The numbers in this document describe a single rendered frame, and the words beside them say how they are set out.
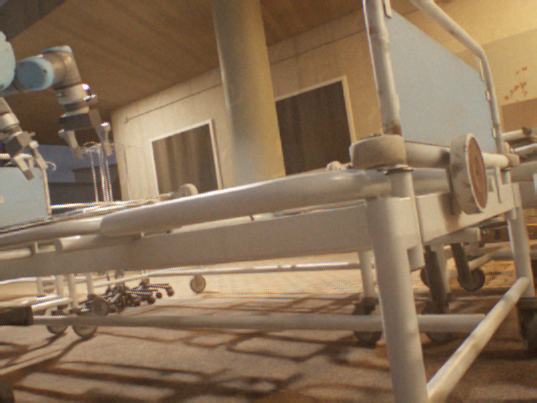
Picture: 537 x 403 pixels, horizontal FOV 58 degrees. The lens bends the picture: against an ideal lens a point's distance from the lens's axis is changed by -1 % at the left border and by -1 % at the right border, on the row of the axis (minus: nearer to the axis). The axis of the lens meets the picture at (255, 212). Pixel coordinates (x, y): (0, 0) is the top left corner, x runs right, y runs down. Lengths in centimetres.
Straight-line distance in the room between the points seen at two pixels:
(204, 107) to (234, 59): 332
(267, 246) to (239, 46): 534
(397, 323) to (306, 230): 25
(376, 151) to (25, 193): 214
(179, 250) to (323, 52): 714
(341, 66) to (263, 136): 238
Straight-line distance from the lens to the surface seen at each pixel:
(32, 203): 255
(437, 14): 98
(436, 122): 86
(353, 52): 771
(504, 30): 710
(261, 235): 81
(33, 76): 156
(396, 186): 63
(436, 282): 92
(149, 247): 99
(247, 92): 590
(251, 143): 578
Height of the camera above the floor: 45
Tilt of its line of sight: 1 degrees up
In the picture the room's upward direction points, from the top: 8 degrees counter-clockwise
